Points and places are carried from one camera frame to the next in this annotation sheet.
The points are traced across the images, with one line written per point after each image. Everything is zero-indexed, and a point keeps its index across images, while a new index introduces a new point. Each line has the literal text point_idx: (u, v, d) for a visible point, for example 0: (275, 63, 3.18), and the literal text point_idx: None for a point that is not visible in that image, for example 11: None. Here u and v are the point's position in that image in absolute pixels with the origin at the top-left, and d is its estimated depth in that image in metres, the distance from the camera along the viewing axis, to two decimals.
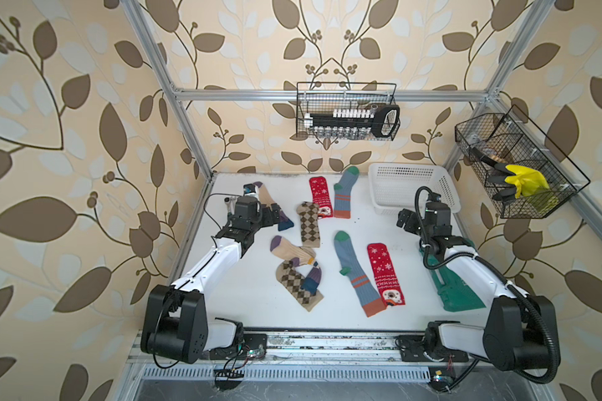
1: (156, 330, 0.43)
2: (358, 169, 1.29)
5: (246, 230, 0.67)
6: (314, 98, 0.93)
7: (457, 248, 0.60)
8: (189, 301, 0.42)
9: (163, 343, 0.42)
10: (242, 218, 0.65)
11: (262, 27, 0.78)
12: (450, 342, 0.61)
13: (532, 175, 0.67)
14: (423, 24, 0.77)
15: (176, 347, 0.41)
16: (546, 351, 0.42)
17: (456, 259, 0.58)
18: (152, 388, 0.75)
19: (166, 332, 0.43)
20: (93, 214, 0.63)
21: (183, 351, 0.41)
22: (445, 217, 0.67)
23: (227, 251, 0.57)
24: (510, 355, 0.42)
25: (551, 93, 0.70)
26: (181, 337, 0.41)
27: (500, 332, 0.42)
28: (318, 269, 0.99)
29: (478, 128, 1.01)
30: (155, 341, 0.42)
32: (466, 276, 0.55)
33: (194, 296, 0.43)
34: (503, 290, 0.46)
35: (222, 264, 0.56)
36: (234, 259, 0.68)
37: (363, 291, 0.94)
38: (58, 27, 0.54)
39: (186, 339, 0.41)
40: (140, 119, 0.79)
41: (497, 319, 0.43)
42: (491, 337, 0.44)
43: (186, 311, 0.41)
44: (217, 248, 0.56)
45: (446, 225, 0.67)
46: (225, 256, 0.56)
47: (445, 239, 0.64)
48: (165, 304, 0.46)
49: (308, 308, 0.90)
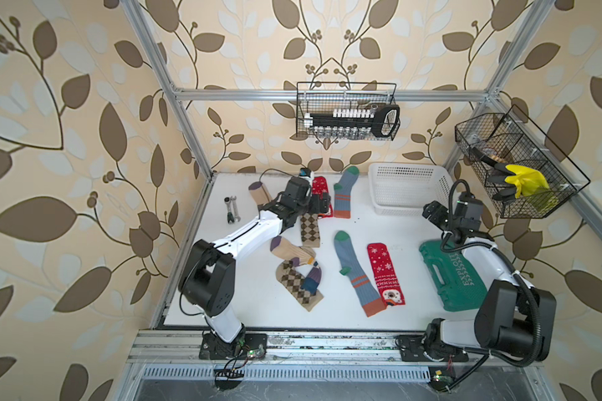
1: (190, 277, 0.48)
2: (358, 169, 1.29)
5: (291, 208, 0.68)
6: (314, 98, 0.93)
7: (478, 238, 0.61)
8: (223, 261, 0.45)
9: (193, 291, 0.47)
10: (291, 195, 0.67)
11: (262, 27, 0.78)
12: (449, 338, 0.61)
13: (533, 175, 0.67)
14: (423, 24, 0.77)
15: (203, 299, 0.46)
16: (530, 341, 0.43)
17: (472, 247, 0.58)
18: (152, 388, 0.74)
19: (198, 282, 0.48)
20: (93, 214, 0.63)
21: (206, 303, 0.45)
22: (475, 211, 0.67)
23: (267, 226, 0.59)
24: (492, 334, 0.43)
25: (551, 93, 0.70)
26: (208, 291, 0.45)
27: (490, 312, 0.44)
28: (318, 269, 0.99)
29: (478, 128, 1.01)
30: (186, 286, 0.47)
32: (478, 264, 0.55)
33: (227, 258, 0.48)
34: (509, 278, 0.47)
35: (258, 238, 0.58)
36: (272, 236, 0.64)
37: (362, 291, 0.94)
38: (58, 27, 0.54)
39: (211, 293, 0.45)
40: (140, 118, 0.79)
41: (491, 301, 0.44)
42: (480, 315, 0.47)
43: (216, 271, 0.45)
44: (258, 219, 0.59)
45: (475, 220, 0.67)
46: (262, 232, 0.59)
47: (470, 231, 0.64)
48: (203, 257, 0.50)
49: (308, 308, 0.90)
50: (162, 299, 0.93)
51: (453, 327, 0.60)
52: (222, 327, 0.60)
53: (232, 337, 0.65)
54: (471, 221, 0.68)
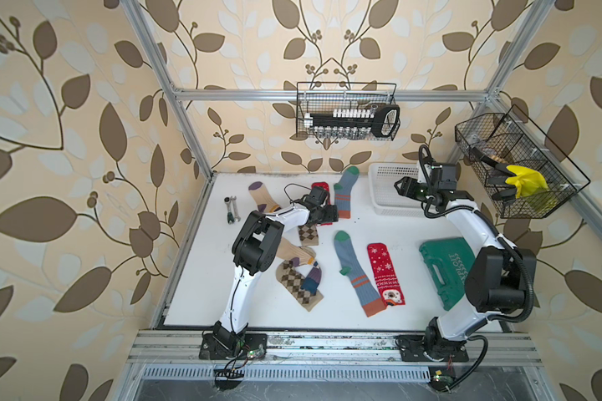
1: (245, 239, 0.60)
2: (358, 169, 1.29)
5: (314, 204, 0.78)
6: (314, 98, 0.93)
7: (460, 202, 0.62)
8: (275, 226, 0.58)
9: (247, 251, 0.58)
10: (315, 197, 0.83)
11: (262, 27, 0.78)
12: (450, 334, 0.62)
13: (533, 175, 0.67)
14: (423, 24, 0.77)
15: (254, 259, 0.58)
16: (519, 296, 0.47)
17: (455, 212, 0.61)
18: (153, 388, 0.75)
19: (250, 246, 0.59)
20: (93, 214, 0.63)
21: (257, 261, 0.57)
22: (450, 174, 0.69)
23: (301, 211, 0.75)
24: (484, 295, 0.47)
25: (551, 93, 0.70)
26: (260, 251, 0.58)
27: (481, 275, 0.47)
28: (318, 269, 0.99)
29: (478, 128, 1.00)
30: (240, 247, 0.59)
32: (462, 228, 0.58)
33: (278, 223, 0.60)
34: (494, 241, 0.50)
35: (293, 220, 0.73)
36: (303, 222, 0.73)
37: (362, 291, 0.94)
38: (58, 27, 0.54)
39: (262, 253, 0.58)
40: (140, 118, 0.79)
41: (479, 265, 0.48)
42: (472, 280, 0.50)
43: (271, 233, 0.58)
44: (293, 205, 0.74)
45: (451, 182, 0.70)
46: (298, 215, 0.74)
47: (450, 194, 0.65)
48: (257, 223, 0.63)
49: (308, 308, 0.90)
50: (162, 299, 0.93)
51: (449, 321, 0.62)
52: (241, 312, 0.66)
53: (239, 327, 0.67)
54: (451, 183, 0.70)
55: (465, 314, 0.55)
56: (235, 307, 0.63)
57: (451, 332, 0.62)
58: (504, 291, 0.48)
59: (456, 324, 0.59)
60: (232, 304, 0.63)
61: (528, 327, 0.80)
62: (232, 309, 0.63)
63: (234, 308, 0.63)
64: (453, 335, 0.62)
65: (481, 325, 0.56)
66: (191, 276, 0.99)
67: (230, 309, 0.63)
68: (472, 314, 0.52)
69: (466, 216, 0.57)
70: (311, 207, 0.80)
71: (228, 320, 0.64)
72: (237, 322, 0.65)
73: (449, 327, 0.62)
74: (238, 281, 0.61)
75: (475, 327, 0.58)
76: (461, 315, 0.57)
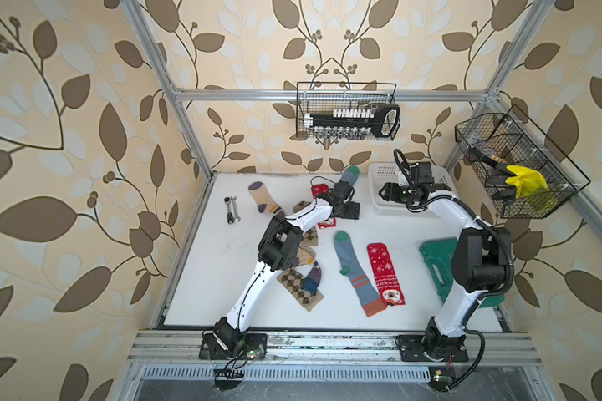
1: (269, 240, 0.67)
2: (358, 169, 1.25)
5: (339, 199, 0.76)
6: (314, 98, 0.93)
7: (439, 192, 0.67)
8: (294, 231, 0.63)
9: (271, 251, 0.65)
10: (340, 192, 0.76)
11: (262, 27, 0.78)
12: (448, 329, 0.63)
13: (533, 175, 0.67)
14: (423, 24, 0.77)
15: (276, 257, 0.64)
16: (501, 271, 0.51)
17: (436, 201, 0.65)
18: (153, 388, 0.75)
19: (273, 246, 0.66)
20: (93, 214, 0.63)
21: (279, 261, 0.64)
22: (426, 170, 0.75)
23: (323, 209, 0.78)
24: (469, 273, 0.51)
25: (551, 93, 0.70)
26: (282, 251, 0.63)
27: (464, 255, 0.51)
28: (318, 269, 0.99)
29: (478, 128, 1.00)
30: (264, 247, 0.66)
32: (443, 215, 0.62)
33: (298, 229, 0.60)
34: (472, 223, 0.54)
35: (314, 218, 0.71)
36: (325, 218, 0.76)
37: (362, 291, 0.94)
38: (58, 27, 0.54)
39: (284, 252, 0.64)
40: (140, 118, 0.79)
41: (461, 246, 0.52)
42: (456, 261, 0.54)
43: (291, 237, 0.63)
44: (315, 204, 0.76)
45: (429, 177, 0.76)
46: (318, 213, 0.78)
47: (430, 185, 0.70)
48: (280, 225, 0.68)
49: (308, 309, 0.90)
50: (162, 299, 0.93)
51: (445, 316, 0.63)
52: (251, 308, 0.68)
53: (245, 326, 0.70)
54: (428, 179, 0.76)
55: (457, 301, 0.57)
56: (247, 302, 0.66)
57: (448, 326, 0.63)
58: (487, 269, 0.51)
59: (452, 317, 0.61)
60: (244, 299, 0.66)
61: (528, 327, 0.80)
62: (243, 304, 0.66)
63: (245, 303, 0.66)
64: (452, 329, 0.63)
65: (474, 307, 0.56)
66: (191, 276, 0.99)
67: (241, 303, 0.66)
68: (464, 298, 0.56)
69: (446, 205, 0.62)
70: (335, 202, 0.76)
71: (235, 317, 0.66)
72: (244, 318, 0.67)
73: (446, 322, 0.63)
74: (257, 276, 0.66)
75: (471, 312, 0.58)
76: (454, 304, 0.59)
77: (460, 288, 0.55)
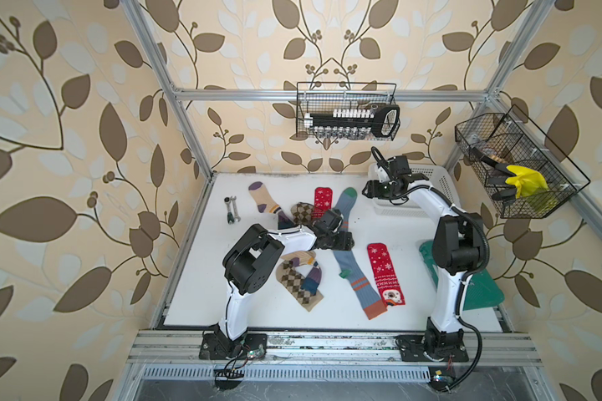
1: (239, 254, 0.55)
2: (354, 191, 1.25)
5: (324, 230, 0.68)
6: (314, 98, 0.93)
7: (418, 182, 0.71)
8: (273, 245, 0.53)
9: (237, 268, 0.52)
10: (325, 222, 0.78)
11: (262, 27, 0.78)
12: (445, 325, 0.64)
13: (533, 175, 0.67)
14: (423, 24, 0.77)
15: (242, 277, 0.51)
16: (476, 251, 0.57)
17: (415, 191, 0.70)
18: (153, 388, 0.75)
19: (242, 261, 0.53)
20: (93, 214, 0.63)
21: (246, 281, 0.51)
22: (403, 162, 0.80)
23: (307, 235, 0.68)
24: (449, 256, 0.56)
25: (551, 93, 0.70)
26: (251, 270, 0.52)
27: (442, 241, 0.56)
28: (318, 269, 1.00)
29: (478, 128, 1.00)
30: (232, 263, 0.53)
32: (423, 205, 0.67)
33: (278, 243, 0.54)
34: (450, 210, 0.59)
35: (298, 243, 0.67)
36: (308, 247, 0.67)
37: (363, 293, 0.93)
38: (58, 27, 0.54)
39: (252, 271, 0.51)
40: (140, 118, 0.79)
41: (440, 232, 0.57)
42: (436, 246, 0.59)
43: (268, 252, 0.52)
44: (300, 227, 0.69)
45: (407, 169, 0.80)
46: (303, 238, 0.68)
47: (409, 176, 0.74)
48: (257, 239, 0.58)
49: (308, 308, 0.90)
50: (162, 299, 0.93)
51: (439, 312, 0.65)
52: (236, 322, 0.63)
53: (237, 334, 0.66)
54: (405, 170, 0.80)
55: (445, 289, 0.61)
56: (228, 317, 0.60)
57: (444, 321, 0.64)
58: (463, 251, 0.57)
59: (445, 310, 0.63)
60: (227, 314, 0.60)
61: (528, 327, 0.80)
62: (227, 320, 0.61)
63: (228, 319, 0.60)
64: (448, 322, 0.64)
65: (461, 291, 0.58)
66: (191, 276, 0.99)
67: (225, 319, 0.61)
68: (449, 283, 0.60)
69: (425, 195, 0.66)
70: (321, 233, 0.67)
71: (225, 328, 0.63)
72: (232, 329, 0.63)
73: (441, 317, 0.64)
74: (231, 296, 0.56)
75: (460, 299, 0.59)
76: (443, 295, 0.62)
77: (443, 274, 0.60)
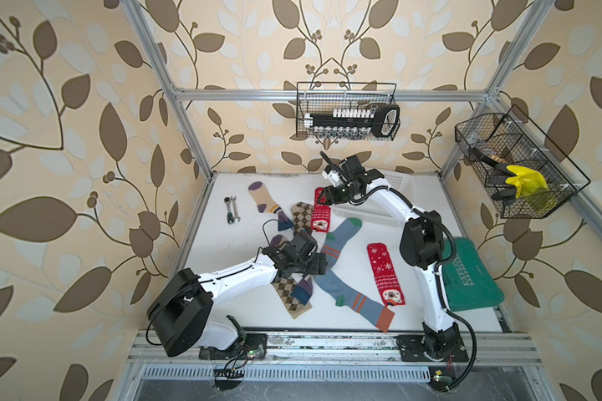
1: (162, 307, 0.45)
2: (359, 220, 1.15)
5: (293, 256, 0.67)
6: (314, 98, 0.93)
7: (377, 183, 0.72)
8: (200, 301, 0.43)
9: (161, 325, 0.43)
10: (296, 247, 0.66)
11: (262, 27, 0.78)
12: (438, 322, 0.65)
13: (533, 175, 0.67)
14: (423, 24, 0.77)
15: (166, 337, 0.42)
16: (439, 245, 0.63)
17: (376, 194, 0.71)
18: (153, 388, 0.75)
19: (167, 316, 0.44)
20: (93, 214, 0.63)
21: (167, 341, 0.41)
22: (354, 163, 0.81)
23: (259, 272, 0.56)
24: (416, 253, 0.60)
25: (551, 93, 0.70)
26: (174, 328, 0.42)
27: (410, 241, 0.60)
28: (309, 280, 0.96)
29: (478, 128, 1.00)
30: (155, 318, 0.44)
32: (385, 208, 0.69)
33: (205, 297, 0.44)
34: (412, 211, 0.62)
35: (248, 282, 0.55)
36: (261, 284, 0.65)
37: (367, 312, 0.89)
38: (58, 27, 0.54)
39: (175, 332, 0.41)
40: (140, 119, 0.79)
41: (406, 234, 0.60)
42: (404, 246, 0.63)
43: (191, 308, 0.42)
44: (252, 261, 0.57)
45: (359, 169, 0.81)
46: (254, 278, 0.55)
47: (365, 175, 0.75)
48: (185, 289, 0.47)
49: (294, 315, 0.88)
50: None
51: (429, 310, 0.66)
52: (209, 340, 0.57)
53: (224, 346, 0.63)
54: (359, 170, 0.81)
55: (425, 286, 0.64)
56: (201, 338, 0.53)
57: (436, 318, 0.65)
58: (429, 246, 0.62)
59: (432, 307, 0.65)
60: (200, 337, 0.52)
61: (528, 327, 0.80)
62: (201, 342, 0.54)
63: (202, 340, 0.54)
64: (440, 319, 0.65)
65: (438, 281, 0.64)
66: None
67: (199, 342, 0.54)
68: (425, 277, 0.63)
69: (385, 195, 0.68)
70: (285, 264, 0.62)
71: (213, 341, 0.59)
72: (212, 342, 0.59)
73: (431, 315, 0.66)
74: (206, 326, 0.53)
75: (441, 289, 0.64)
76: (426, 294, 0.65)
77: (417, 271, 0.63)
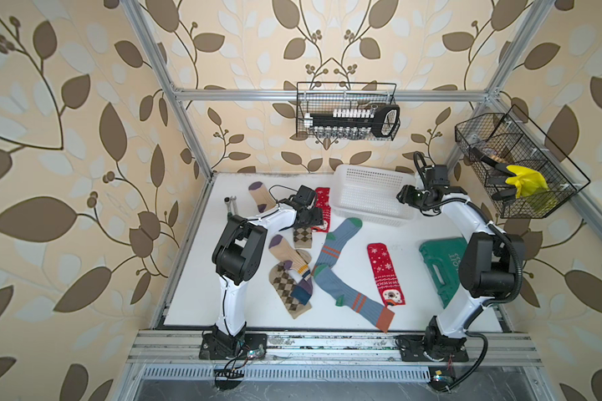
1: (226, 246, 0.56)
2: (359, 220, 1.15)
5: (302, 205, 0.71)
6: (314, 98, 0.93)
7: (453, 195, 0.65)
8: (257, 230, 0.54)
9: (227, 261, 0.54)
10: (303, 197, 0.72)
11: (262, 27, 0.78)
12: (449, 330, 0.63)
13: (533, 175, 0.67)
14: (423, 24, 0.77)
15: (236, 268, 0.53)
16: (509, 278, 0.50)
17: (450, 203, 0.64)
18: (153, 388, 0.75)
19: (232, 252, 0.55)
20: (93, 214, 0.63)
21: (241, 271, 0.53)
22: (442, 173, 0.74)
23: (288, 212, 0.71)
24: (477, 278, 0.50)
25: (551, 93, 0.70)
26: (242, 259, 0.53)
27: (471, 259, 0.50)
28: (309, 280, 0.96)
29: (478, 128, 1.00)
30: (221, 258, 0.54)
32: (456, 219, 0.61)
33: (260, 228, 0.55)
34: (486, 228, 0.53)
35: (279, 221, 0.69)
36: (290, 223, 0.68)
37: (367, 312, 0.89)
38: (58, 27, 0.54)
39: (245, 261, 0.53)
40: (140, 119, 0.79)
41: (471, 249, 0.51)
42: (464, 265, 0.53)
43: (253, 240, 0.53)
44: (279, 206, 0.69)
45: (444, 180, 0.74)
46: (283, 215, 0.70)
47: (444, 188, 0.69)
48: (239, 229, 0.58)
49: (294, 315, 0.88)
50: (162, 299, 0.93)
51: (447, 317, 0.63)
52: (233, 317, 0.64)
53: (237, 330, 0.67)
54: (442, 182, 0.74)
55: (461, 305, 0.57)
56: (227, 313, 0.61)
57: (449, 327, 0.62)
58: (494, 275, 0.50)
59: (454, 318, 0.60)
60: (225, 310, 0.60)
61: (528, 327, 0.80)
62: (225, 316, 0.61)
63: (227, 315, 0.61)
64: (453, 331, 0.63)
65: (477, 313, 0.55)
66: (191, 276, 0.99)
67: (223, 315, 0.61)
68: (467, 302, 0.55)
69: (460, 207, 0.61)
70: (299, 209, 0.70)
71: (224, 324, 0.63)
72: (232, 325, 0.64)
73: (447, 323, 0.63)
74: (227, 290, 0.57)
75: (474, 317, 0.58)
76: (456, 306, 0.59)
77: (465, 293, 0.54)
